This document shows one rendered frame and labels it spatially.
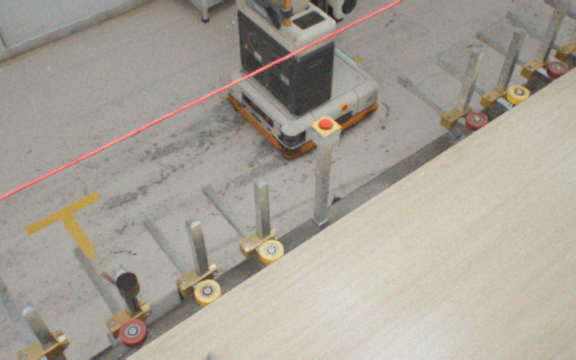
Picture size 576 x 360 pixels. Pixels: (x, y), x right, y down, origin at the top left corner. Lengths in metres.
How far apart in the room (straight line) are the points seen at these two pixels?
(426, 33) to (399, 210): 2.44
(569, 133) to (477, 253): 0.71
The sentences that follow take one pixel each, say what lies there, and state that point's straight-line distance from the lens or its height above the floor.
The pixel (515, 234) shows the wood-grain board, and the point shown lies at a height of 0.90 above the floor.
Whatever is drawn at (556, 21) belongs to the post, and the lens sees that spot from 2.90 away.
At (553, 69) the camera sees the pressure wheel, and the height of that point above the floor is 0.91.
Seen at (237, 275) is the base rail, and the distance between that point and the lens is 2.30.
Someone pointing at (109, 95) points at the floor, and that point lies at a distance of 4.10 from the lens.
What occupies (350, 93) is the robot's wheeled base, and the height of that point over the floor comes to 0.28.
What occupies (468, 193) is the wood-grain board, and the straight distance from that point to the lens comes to 2.34.
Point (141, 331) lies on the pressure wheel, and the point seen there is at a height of 0.91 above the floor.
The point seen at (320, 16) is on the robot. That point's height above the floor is 0.81.
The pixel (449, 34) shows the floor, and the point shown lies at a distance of 4.54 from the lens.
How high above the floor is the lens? 2.65
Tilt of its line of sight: 50 degrees down
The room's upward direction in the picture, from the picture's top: straight up
